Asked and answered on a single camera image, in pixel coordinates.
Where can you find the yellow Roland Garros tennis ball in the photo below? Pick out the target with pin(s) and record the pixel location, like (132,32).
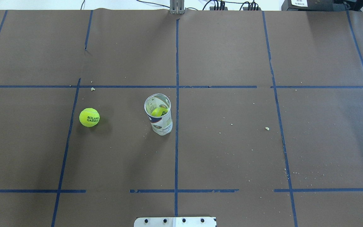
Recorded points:
(89,117)

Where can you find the yellow tennis ball in can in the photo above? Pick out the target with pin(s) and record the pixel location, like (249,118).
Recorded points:
(159,112)

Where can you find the clear plastic ball can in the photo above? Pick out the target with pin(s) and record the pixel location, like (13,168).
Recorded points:
(163,125)

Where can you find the brown paper table cover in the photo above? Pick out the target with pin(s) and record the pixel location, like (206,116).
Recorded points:
(267,111)

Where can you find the grey aluminium post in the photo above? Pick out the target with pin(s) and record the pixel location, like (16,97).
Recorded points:
(177,7)

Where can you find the white pedestal base plate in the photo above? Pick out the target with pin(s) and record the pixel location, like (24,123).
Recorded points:
(175,222)

